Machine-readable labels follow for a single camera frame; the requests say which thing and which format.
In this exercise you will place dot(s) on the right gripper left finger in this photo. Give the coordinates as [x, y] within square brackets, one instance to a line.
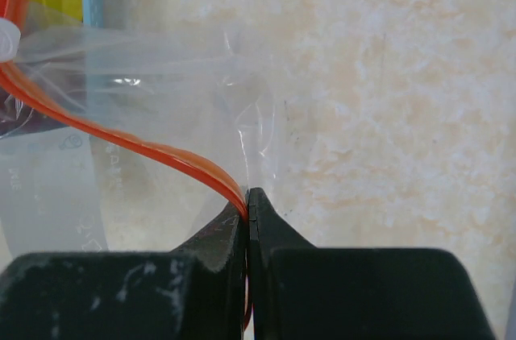
[195, 291]

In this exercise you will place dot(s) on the clear zip top bag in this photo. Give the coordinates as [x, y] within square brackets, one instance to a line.
[119, 140]

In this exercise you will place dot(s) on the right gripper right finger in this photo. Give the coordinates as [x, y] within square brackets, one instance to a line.
[300, 291]

